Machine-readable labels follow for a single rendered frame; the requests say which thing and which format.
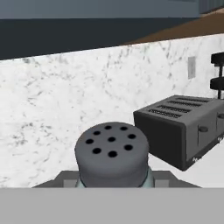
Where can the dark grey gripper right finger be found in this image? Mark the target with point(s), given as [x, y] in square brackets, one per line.
[166, 178]

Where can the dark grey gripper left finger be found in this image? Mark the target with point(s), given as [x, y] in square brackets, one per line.
[62, 179]

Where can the dark grey toaster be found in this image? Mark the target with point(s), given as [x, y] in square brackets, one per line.
[180, 128]

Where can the grey-capped glass shaker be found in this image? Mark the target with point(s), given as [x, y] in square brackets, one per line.
[112, 153]

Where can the grey wall cabinet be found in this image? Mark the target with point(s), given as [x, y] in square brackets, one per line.
[96, 8]

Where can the grey wall outlet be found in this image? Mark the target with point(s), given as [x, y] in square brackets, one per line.
[191, 67]

